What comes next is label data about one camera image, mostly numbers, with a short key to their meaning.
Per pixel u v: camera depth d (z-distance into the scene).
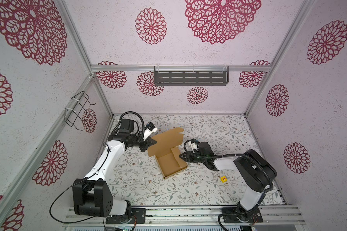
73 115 0.75
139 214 0.74
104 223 0.69
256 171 0.49
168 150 0.92
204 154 0.75
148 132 0.70
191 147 0.86
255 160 0.52
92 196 0.41
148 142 0.70
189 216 0.75
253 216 0.73
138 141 0.71
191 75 0.97
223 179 0.85
